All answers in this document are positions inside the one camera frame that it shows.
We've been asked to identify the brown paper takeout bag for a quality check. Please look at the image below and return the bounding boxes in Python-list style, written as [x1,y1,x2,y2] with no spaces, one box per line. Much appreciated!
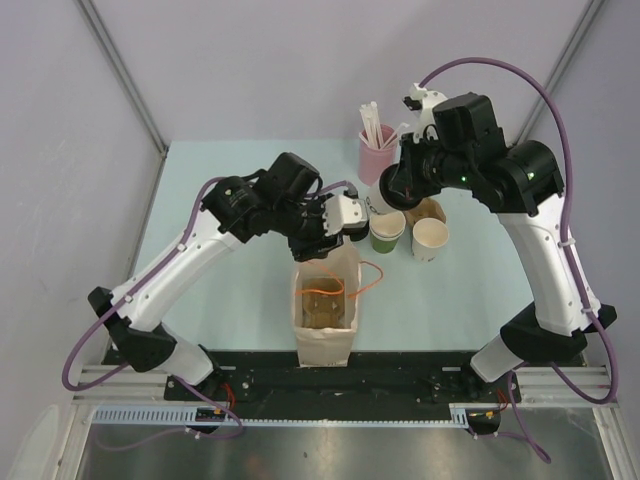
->
[291,241,384,368]

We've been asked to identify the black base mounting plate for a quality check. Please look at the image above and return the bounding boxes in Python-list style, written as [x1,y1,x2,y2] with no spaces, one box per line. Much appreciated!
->
[102,349,584,404]

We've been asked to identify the pink straw holder cup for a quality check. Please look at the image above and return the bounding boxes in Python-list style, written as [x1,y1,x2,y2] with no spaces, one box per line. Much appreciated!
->
[358,125,398,186]

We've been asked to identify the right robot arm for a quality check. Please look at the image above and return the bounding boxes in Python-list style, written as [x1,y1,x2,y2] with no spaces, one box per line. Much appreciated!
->
[380,87,617,401]

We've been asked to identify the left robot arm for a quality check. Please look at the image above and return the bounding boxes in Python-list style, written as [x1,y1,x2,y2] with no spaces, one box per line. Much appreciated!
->
[88,152,353,400]

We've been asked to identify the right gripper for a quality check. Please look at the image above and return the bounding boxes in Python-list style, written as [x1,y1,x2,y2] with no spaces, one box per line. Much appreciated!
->
[391,129,474,201]

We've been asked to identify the white wrapped straws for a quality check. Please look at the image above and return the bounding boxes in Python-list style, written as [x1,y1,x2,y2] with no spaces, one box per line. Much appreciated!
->
[359,101,409,150]

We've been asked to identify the white cable duct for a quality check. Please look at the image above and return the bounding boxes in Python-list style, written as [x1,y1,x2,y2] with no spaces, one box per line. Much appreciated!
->
[93,397,487,428]

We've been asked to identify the brown cardboard cup carrier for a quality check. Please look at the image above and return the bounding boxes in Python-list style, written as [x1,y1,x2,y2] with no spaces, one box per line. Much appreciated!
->
[404,198,447,227]

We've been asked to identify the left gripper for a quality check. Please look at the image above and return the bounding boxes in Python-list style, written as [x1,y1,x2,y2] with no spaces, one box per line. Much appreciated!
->
[271,192,343,262]

